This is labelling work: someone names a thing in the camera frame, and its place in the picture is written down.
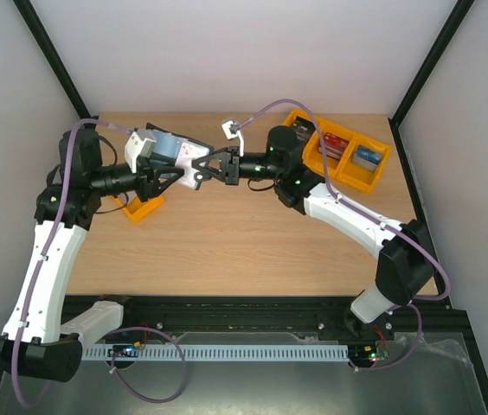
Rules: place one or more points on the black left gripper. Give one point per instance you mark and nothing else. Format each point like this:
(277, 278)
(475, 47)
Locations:
(151, 181)

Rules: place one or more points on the red card stack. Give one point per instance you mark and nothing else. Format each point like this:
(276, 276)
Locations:
(335, 146)

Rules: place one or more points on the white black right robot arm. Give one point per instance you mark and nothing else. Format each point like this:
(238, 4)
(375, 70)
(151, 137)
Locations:
(404, 264)

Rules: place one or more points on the yellow three-compartment tray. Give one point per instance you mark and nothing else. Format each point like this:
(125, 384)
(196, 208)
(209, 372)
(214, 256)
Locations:
(347, 156)

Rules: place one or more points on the blue card stack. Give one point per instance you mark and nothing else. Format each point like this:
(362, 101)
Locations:
(366, 158)

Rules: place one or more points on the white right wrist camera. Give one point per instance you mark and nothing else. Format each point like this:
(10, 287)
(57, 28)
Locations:
(232, 130)

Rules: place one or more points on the black card stack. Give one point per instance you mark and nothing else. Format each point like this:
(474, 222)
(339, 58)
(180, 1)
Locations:
(304, 129)

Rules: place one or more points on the small yellow plastic bin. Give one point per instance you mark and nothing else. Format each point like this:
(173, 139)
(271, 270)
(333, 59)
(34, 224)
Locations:
(135, 209)

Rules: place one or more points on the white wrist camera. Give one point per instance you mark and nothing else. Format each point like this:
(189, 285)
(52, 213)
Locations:
(232, 130)
(141, 142)

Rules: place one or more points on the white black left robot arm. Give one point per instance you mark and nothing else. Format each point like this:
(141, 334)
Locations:
(34, 343)

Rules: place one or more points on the black aluminium frame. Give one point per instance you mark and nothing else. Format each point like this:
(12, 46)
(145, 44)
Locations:
(449, 29)

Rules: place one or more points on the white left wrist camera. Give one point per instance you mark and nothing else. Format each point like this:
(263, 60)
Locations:
(141, 142)

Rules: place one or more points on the white slotted cable duct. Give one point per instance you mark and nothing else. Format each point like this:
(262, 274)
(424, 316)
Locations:
(208, 353)

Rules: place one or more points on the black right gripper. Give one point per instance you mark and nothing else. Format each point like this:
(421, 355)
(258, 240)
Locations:
(231, 165)

